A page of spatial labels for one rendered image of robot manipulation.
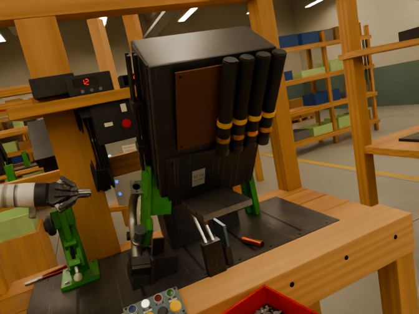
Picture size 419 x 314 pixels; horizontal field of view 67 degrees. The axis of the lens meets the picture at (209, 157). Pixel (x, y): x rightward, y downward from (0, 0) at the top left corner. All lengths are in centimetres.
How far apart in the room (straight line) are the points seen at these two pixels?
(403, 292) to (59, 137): 141
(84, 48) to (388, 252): 1069
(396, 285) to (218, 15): 1190
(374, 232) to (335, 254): 18
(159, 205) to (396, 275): 89
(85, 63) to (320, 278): 1058
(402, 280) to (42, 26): 161
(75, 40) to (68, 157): 1007
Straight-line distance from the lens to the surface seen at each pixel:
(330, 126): 685
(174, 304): 92
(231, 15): 1297
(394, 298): 147
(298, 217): 136
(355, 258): 120
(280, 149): 166
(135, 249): 112
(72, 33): 1139
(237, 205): 93
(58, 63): 137
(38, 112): 123
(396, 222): 130
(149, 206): 103
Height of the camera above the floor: 145
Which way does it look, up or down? 11 degrees down
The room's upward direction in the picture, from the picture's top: 12 degrees counter-clockwise
